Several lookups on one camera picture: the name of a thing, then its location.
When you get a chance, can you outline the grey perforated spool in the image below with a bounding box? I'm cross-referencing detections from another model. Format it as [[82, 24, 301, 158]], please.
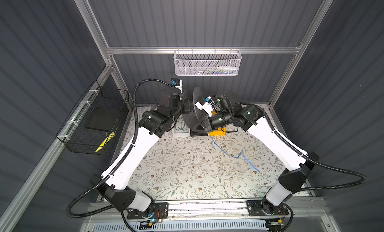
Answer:
[[182, 87, 207, 132]]

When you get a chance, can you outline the blue cable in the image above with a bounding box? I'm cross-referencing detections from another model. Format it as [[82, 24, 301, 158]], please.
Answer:
[[206, 131, 261, 173]]

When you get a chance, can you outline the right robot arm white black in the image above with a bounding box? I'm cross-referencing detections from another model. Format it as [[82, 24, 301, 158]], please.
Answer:
[[193, 96, 314, 215]]

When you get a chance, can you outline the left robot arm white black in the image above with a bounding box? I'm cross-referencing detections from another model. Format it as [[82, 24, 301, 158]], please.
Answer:
[[91, 85, 191, 214]]

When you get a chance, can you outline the black plastic bin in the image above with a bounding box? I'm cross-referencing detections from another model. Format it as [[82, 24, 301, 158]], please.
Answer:
[[190, 130, 208, 137]]

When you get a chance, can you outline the yellow plastic bin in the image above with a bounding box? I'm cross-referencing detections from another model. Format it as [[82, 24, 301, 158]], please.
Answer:
[[208, 128, 227, 136]]

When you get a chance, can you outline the white plastic bin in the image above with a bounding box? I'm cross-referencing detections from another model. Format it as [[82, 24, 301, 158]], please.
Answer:
[[172, 118, 190, 138]]

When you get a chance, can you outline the yellow black item in basket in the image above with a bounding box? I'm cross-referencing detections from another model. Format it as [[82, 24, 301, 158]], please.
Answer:
[[95, 132, 116, 154]]

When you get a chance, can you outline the black pad in basket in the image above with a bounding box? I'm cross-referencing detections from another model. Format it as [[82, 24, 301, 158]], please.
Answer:
[[85, 107, 121, 132]]

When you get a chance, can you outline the white vented strip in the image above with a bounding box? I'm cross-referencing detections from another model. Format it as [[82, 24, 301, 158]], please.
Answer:
[[89, 219, 269, 232]]

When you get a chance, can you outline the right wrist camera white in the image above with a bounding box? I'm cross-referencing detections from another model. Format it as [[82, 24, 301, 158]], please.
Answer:
[[195, 96, 214, 117]]

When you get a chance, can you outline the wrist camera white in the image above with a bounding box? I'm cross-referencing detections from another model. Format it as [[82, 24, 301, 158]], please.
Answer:
[[195, 96, 214, 117], [170, 78, 183, 92]]

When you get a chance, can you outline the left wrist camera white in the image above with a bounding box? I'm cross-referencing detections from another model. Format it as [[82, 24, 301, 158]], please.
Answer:
[[170, 78, 183, 92]]

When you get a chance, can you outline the white wire mesh basket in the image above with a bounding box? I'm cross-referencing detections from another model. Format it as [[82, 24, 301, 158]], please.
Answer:
[[173, 49, 242, 76]]

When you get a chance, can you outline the black wire basket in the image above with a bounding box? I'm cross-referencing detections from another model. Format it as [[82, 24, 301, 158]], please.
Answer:
[[57, 82, 130, 156]]

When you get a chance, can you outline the right black corrugated hose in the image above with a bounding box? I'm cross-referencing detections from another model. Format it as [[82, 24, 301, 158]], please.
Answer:
[[241, 102, 367, 192]]

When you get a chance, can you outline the black corrugated hose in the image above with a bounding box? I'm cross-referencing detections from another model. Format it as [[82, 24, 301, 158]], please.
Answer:
[[241, 102, 367, 192], [65, 78, 170, 218]]

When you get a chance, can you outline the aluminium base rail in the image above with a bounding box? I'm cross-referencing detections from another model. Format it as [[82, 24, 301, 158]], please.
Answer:
[[86, 198, 331, 224]]

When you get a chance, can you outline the left black corrugated hose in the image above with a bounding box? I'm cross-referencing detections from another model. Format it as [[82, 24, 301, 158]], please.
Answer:
[[65, 78, 170, 218]]

